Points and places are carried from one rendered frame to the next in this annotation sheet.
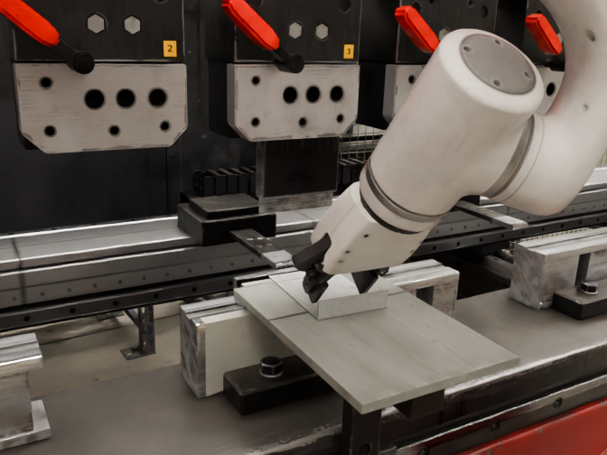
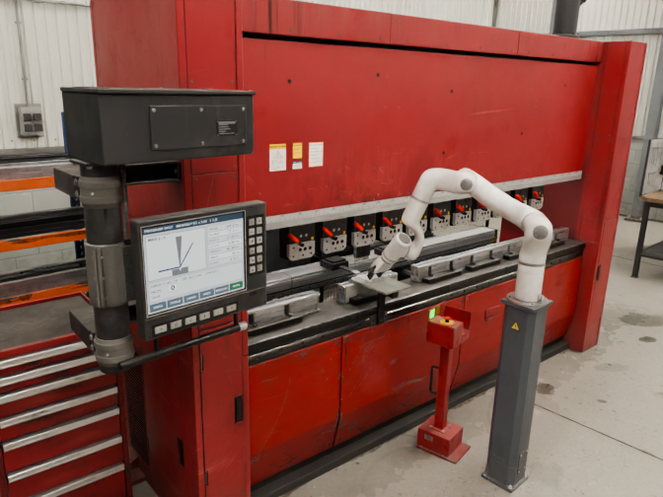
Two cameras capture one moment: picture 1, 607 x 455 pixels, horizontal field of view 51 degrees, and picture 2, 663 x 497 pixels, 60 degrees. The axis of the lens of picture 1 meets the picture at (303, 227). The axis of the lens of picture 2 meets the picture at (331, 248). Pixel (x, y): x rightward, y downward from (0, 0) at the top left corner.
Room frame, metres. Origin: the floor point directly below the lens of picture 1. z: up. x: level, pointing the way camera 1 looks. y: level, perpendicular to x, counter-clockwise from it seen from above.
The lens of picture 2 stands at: (-2.09, 0.66, 1.97)
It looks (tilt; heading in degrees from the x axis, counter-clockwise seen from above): 16 degrees down; 350
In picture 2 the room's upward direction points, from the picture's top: 1 degrees clockwise
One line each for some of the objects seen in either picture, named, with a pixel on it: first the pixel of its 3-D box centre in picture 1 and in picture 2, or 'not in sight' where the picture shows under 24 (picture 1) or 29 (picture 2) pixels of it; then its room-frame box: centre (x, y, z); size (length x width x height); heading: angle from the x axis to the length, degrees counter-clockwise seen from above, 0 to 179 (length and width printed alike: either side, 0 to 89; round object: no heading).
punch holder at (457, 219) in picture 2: not in sight; (458, 210); (1.12, -0.66, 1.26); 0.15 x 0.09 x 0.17; 120
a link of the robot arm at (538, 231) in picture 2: not in sight; (536, 240); (0.26, -0.70, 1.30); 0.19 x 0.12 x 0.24; 160
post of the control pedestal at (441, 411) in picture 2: not in sight; (443, 384); (0.60, -0.45, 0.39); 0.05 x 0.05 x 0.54; 43
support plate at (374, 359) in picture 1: (361, 323); (380, 283); (0.60, -0.07, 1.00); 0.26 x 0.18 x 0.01; 30
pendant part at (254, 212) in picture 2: not in sight; (199, 263); (-0.33, 0.78, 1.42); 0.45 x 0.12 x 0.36; 125
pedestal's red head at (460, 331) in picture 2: not in sight; (449, 323); (0.60, -0.45, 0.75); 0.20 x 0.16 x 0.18; 133
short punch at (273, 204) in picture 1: (297, 171); (362, 251); (0.73, 0.01, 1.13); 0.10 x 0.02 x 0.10; 120
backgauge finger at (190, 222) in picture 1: (246, 229); (342, 265); (0.86, 0.08, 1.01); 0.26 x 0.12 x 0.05; 30
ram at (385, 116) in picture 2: not in sight; (451, 129); (1.06, -0.55, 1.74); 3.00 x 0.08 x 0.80; 120
